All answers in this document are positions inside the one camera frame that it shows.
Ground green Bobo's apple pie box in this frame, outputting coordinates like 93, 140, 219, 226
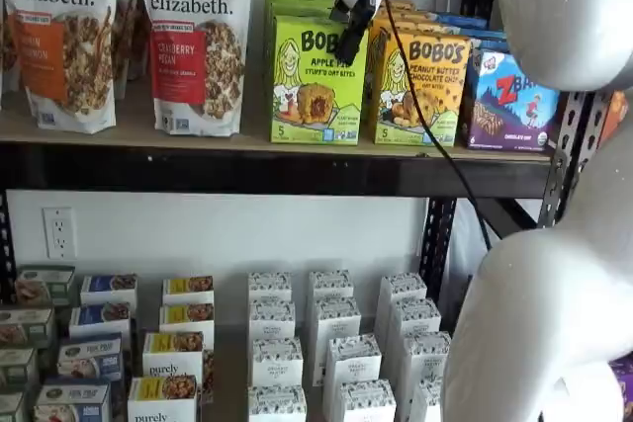
266, 0, 345, 13
269, 6, 350, 23
268, 14, 371, 145

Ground blue purple Zbar box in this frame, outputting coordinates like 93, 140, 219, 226
459, 48, 564, 151
469, 36, 510, 55
444, 24, 508, 42
434, 10, 489, 31

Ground black metal shelf rack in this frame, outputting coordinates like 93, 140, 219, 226
0, 0, 597, 309

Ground wooden shelf board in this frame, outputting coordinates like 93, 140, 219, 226
0, 65, 555, 162

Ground white floral Organic Pantry box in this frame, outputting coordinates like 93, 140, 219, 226
396, 330, 454, 393
386, 296, 443, 344
245, 384, 309, 422
305, 295, 363, 387
408, 376, 445, 422
330, 379, 398, 422
322, 334, 383, 389
250, 336, 305, 388
378, 271, 429, 339
246, 271, 294, 303
309, 270, 356, 302
248, 298, 298, 342

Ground orange snack box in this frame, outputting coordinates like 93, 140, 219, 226
596, 89, 630, 147

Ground yellow label Purely Elizabeth box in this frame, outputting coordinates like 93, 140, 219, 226
141, 330, 216, 404
126, 375, 202, 422
157, 301, 216, 337
161, 275, 216, 306

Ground blue label oatmeal box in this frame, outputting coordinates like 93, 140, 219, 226
56, 335, 125, 384
67, 300, 133, 340
33, 382, 113, 422
79, 272, 139, 307

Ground green label oatmeal box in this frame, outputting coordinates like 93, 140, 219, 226
0, 306, 56, 350
0, 390, 27, 422
14, 264, 77, 307
0, 346, 40, 392

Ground purple snack box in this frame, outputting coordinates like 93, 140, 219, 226
608, 353, 633, 422

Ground Purely Elizabeth bag red label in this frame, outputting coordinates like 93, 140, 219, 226
136, 0, 254, 138

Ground white granola bag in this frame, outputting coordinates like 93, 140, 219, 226
113, 0, 150, 100

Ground white plastic sheet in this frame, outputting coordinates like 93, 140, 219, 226
447, 198, 498, 295

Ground Purely Elizabeth bag orange label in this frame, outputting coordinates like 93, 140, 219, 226
0, 0, 119, 135

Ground white patterned small boxes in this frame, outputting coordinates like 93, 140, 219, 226
0, 263, 449, 422

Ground white wall power outlet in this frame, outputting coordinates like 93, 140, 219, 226
42, 206, 78, 261

